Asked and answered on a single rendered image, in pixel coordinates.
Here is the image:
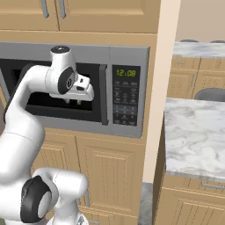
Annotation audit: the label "light wood wall cupboard door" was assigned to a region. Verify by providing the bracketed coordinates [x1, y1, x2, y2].
[58, 0, 162, 34]
[0, 0, 60, 32]

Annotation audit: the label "grey microwave door handle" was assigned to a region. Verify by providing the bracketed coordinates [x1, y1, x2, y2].
[98, 63, 109, 126]

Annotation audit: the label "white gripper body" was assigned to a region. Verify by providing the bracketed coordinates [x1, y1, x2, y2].
[48, 82, 96, 103]

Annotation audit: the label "grey built-in microwave oven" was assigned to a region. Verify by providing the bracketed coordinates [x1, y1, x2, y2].
[0, 41, 150, 139]

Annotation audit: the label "light wood island cupboards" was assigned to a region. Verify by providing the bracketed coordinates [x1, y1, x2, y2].
[151, 115, 225, 225]

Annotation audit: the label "light wood cupboard run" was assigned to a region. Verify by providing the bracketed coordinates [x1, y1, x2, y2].
[166, 55, 225, 100]

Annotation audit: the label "grey base cupboard handle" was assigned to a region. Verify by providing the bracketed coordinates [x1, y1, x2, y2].
[84, 187, 91, 207]

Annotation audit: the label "grey wall cupboard handle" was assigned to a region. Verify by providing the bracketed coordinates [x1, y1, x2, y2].
[40, 0, 50, 19]
[57, 0, 67, 19]

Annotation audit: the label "light wood drawer front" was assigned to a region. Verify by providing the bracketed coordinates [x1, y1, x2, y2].
[76, 206, 139, 225]

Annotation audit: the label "pale tall cabinet side panel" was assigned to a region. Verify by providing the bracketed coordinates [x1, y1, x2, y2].
[142, 0, 183, 185]

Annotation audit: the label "microwave door with dark window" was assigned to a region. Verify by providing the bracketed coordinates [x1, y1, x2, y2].
[0, 41, 112, 135]

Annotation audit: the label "light wood base cupboard door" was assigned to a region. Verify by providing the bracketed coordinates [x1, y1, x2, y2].
[30, 131, 81, 207]
[75, 135, 147, 218]

